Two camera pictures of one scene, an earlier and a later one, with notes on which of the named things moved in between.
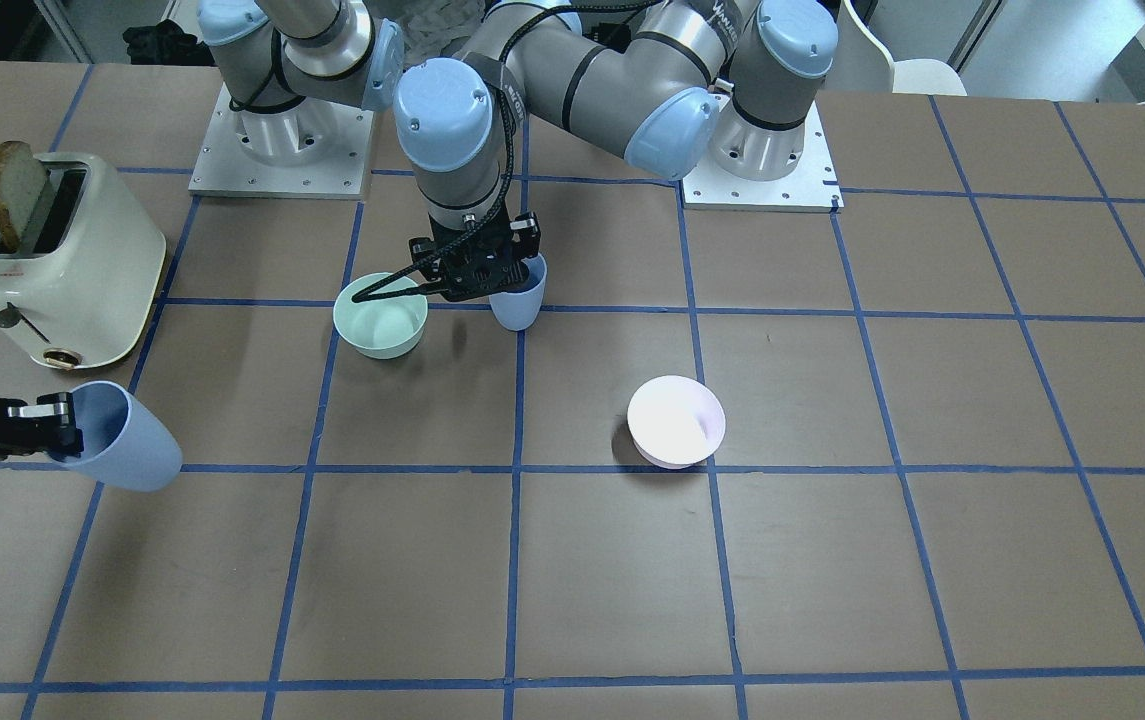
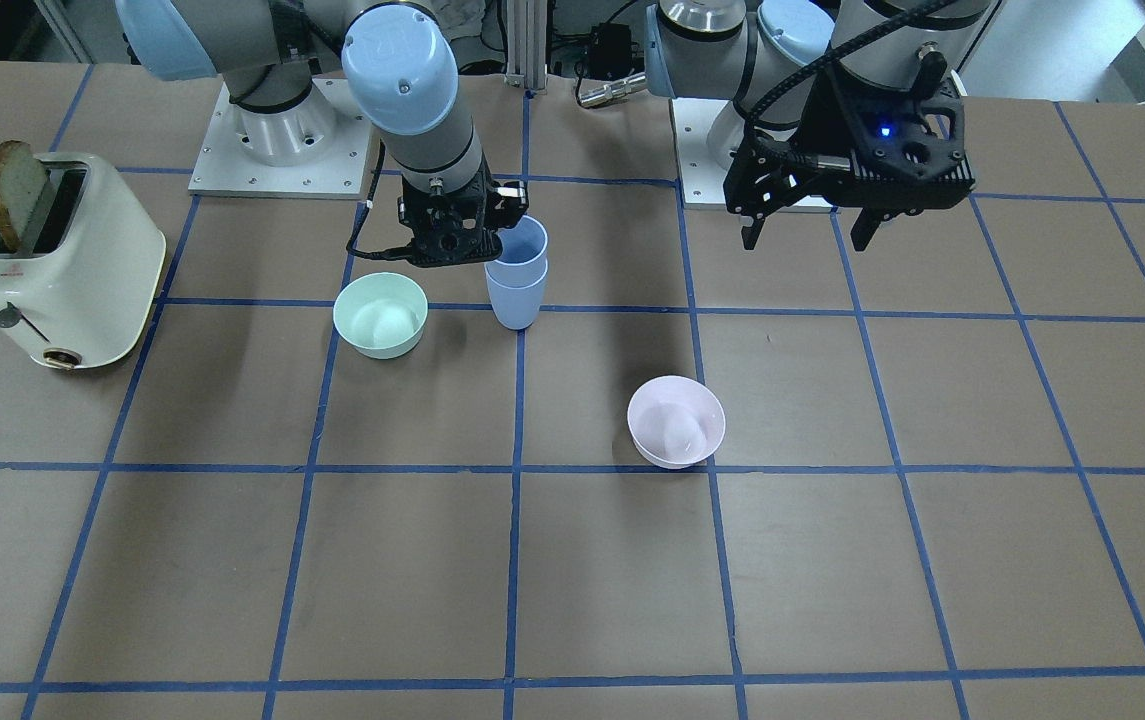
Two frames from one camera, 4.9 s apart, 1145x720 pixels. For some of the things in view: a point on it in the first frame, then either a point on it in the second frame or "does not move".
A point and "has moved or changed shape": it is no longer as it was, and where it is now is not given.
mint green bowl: (381, 327) does not move
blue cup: (516, 309) does not move
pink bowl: (675, 421) does not move
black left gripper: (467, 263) -> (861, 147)
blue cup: (122, 445) has moved or changed shape
